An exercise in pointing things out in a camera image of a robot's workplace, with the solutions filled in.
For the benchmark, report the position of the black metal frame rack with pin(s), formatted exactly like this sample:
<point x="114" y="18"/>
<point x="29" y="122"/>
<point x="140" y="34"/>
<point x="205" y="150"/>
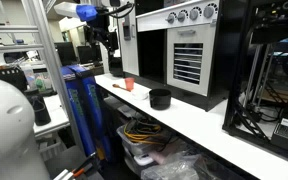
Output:
<point x="237" y="66"/>

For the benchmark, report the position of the black computer monitor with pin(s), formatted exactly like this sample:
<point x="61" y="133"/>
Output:
<point x="65" y="51"/>
<point x="89" y="53"/>

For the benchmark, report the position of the red plastic cup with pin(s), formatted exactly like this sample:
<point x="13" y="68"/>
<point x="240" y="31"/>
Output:
<point x="129" y="83"/>

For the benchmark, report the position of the black mug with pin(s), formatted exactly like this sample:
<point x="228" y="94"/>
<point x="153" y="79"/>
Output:
<point x="160" y="100"/>

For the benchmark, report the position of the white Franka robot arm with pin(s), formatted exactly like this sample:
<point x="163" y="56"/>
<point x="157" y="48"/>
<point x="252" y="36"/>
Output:
<point x="4" y="133"/>

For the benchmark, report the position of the clear plastic bottle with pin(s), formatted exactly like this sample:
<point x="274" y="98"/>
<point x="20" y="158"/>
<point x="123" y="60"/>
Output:
<point x="29" y="76"/>

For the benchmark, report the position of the aluminium profile frame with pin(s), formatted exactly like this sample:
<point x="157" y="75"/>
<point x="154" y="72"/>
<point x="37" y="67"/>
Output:
<point x="50" y="60"/>

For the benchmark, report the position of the white side table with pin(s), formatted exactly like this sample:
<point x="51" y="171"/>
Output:
<point x="55" y="113"/>

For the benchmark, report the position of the grey fridge dispenser panel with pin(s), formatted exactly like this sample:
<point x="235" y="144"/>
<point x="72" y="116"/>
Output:
<point x="127" y="32"/>

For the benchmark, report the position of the grey oven knob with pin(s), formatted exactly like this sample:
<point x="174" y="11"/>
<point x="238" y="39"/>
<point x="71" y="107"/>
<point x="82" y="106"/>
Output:
<point x="183" y="15"/>
<point x="171" y="18"/>
<point x="194" y="14"/>
<point x="209" y="11"/>

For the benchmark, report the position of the clear plastic bin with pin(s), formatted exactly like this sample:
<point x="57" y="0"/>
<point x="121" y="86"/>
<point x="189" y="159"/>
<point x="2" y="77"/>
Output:
<point x="134" y="146"/>

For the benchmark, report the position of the clear plastic bag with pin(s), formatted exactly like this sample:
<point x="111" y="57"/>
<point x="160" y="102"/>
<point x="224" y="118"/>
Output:
<point x="174" y="168"/>

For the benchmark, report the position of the wooden spoon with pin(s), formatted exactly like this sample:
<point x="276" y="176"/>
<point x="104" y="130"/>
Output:
<point x="117" y="86"/>

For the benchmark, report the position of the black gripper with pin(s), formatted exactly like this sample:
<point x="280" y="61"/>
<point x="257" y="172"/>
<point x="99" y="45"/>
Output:
<point x="100" y="35"/>

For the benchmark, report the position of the white toy oven unit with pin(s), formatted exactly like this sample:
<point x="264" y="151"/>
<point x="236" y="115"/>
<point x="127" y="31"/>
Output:
<point x="187" y="66"/>

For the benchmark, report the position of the pink cloth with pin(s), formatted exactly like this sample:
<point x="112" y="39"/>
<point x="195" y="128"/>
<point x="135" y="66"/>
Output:
<point x="160" y="155"/>

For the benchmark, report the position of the black mesh basket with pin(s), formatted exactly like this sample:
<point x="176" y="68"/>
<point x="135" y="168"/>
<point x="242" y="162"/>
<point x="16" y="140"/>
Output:
<point x="7" y="76"/>

